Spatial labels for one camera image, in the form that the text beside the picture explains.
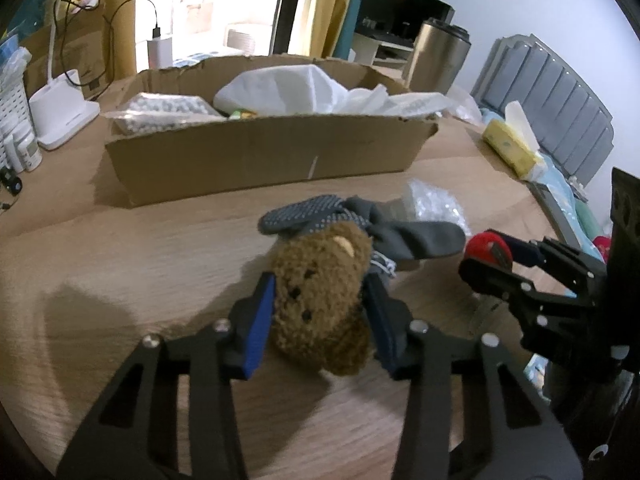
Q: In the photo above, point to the grey bed headboard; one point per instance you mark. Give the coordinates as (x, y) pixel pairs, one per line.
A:
(545, 105)

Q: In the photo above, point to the black computer monitor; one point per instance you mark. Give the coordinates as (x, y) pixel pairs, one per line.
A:
(425, 10)

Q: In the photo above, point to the small patterned box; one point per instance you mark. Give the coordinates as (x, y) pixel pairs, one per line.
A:
(242, 115)

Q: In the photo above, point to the white plastic bag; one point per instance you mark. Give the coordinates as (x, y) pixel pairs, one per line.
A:
(290, 87)

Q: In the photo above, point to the black computer case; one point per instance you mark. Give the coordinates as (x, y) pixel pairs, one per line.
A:
(377, 5)

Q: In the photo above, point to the white desk lamp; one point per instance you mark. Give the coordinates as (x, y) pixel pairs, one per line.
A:
(60, 110)

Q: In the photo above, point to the blue printed blanket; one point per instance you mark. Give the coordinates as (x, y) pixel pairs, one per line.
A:
(575, 205)

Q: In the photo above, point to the black door frame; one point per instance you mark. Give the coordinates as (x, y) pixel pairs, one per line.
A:
(285, 5)

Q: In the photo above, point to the white pill bottle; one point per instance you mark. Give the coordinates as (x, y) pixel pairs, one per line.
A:
(30, 152)
(12, 155)

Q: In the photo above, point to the grey dotted sock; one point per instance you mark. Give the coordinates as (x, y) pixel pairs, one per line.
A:
(425, 240)
(300, 212)

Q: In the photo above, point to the teal curtain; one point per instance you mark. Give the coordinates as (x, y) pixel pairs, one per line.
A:
(357, 5)

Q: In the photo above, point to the red round object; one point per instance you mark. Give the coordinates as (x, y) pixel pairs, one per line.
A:
(482, 247)

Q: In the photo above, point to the yellow tissue pack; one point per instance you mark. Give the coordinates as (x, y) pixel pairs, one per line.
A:
(510, 145)

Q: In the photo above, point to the white plastic basket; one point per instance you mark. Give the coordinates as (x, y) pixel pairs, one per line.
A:
(15, 110)

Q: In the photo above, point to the white charger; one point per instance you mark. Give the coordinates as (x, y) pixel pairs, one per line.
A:
(160, 52)

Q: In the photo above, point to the brown teddy bear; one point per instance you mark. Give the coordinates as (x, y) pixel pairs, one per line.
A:
(320, 300)

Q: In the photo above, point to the white washing machine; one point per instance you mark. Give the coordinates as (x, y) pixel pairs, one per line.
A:
(247, 37)

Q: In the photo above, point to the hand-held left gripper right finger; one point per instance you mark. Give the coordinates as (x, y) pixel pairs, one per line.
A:
(382, 320)

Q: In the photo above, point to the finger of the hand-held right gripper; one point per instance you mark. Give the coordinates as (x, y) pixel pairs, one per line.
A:
(487, 280)
(540, 252)

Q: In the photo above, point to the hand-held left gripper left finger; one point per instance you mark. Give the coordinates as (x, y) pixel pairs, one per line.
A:
(257, 330)

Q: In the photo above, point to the white computer desk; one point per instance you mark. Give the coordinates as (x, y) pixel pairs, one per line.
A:
(375, 52)

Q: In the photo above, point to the black flashlight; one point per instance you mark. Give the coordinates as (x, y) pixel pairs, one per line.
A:
(11, 181)

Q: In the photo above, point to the clear bubble bag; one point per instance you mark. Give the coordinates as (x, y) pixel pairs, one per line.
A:
(437, 205)

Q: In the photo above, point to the bag of cotton swabs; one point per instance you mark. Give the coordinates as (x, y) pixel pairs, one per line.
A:
(165, 107)

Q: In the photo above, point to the yellow curtain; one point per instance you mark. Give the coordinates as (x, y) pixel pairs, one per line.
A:
(120, 20)
(325, 5)

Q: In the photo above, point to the steel thermos cup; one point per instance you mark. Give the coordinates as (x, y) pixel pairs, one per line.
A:
(435, 57)

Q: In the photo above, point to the cardboard box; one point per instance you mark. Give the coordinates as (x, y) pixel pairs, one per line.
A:
(250, 160)

